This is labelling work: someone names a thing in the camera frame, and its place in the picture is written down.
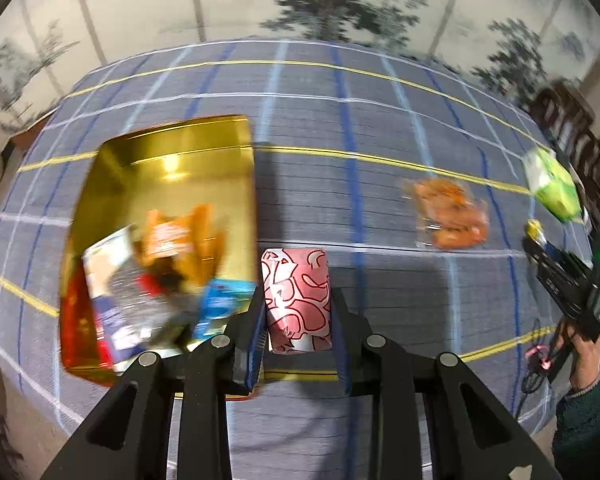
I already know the green snack packet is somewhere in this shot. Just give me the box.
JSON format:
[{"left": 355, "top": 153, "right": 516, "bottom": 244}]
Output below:
[{"left": 524, "top": 147, "right": 582, "bottom": 223}]

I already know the blue and white snack packet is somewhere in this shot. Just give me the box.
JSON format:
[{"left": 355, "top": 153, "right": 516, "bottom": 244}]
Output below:
[{"left": 81, "top": 225, "right": 151, "bottom": 363}]

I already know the person's right hand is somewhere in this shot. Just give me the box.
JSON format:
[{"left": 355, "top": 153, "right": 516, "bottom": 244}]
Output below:
[{"left": 555, "top": 332, "right": 600, "bottom": 395}]

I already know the pink patterned snack packet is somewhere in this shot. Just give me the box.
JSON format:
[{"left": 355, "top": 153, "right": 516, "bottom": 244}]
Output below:
[{"left": 261, "top": 246, "right": 333, "bottom": 356}]

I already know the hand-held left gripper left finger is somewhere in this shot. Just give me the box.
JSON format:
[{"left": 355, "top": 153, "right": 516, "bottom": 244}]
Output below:
[{"left": 40, "top": 300, "right": 269, "bottom": 480}]

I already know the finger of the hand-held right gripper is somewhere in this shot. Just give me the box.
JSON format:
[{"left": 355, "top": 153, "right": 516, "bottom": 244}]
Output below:
[
  {"left": 522, "top": 236, "right": 592, "bottom": 284},
  {"left": 534, "top": 266, "right": 599, "bottom": 324}
]

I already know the gold metal tin box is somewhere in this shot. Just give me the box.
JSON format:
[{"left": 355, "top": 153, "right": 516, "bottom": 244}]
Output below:
[{"left": 59, "top": 115, "right": 259, "bottom": 402}]

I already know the clear packet of orange snacks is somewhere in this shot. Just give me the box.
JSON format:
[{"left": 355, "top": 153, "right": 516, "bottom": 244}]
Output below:
[{"left": 404, "top": 176, "right": 490, "bottom": 250}]

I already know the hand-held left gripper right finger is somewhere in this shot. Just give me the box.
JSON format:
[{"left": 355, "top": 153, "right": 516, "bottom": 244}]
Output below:
[{"left": 332, "top": 287, "right": 563, "bottom": 480}]

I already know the red snack packet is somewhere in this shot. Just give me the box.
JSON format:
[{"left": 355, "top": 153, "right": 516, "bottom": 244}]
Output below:
[{"left": 62, "top": 280, "right": 113, "bottom": 373}]

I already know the painted folding screen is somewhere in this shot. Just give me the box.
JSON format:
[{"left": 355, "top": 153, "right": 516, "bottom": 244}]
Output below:
[{"left": 0, "top": 0, "right": 600, "bottom": 131}]

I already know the small orange snack packet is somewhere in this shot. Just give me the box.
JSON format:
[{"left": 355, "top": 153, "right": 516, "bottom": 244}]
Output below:
[{"left": 180, "top": 204, "right": 227, "bottom": 286}]

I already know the brown wooden bench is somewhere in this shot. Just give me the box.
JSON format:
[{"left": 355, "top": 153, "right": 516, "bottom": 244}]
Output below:
[{"left": 7, "top": 110, "right": 56, "bottom": 148}]

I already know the blue plaid tablecloth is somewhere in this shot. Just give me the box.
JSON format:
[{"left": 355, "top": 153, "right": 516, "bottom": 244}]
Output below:
[{"left": 0, "top": 35, "right": 600, "bottom": 480}]

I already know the black cable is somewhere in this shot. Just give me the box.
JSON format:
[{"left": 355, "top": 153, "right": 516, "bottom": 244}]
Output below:
[{"left": 519, "top": 320, "right": 556, "bottom": 411}]

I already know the teal snack packet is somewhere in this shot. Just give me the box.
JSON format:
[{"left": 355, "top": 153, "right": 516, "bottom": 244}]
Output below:
[{"left": 192, "top": 279, "right": 257, "bottom": 342}]

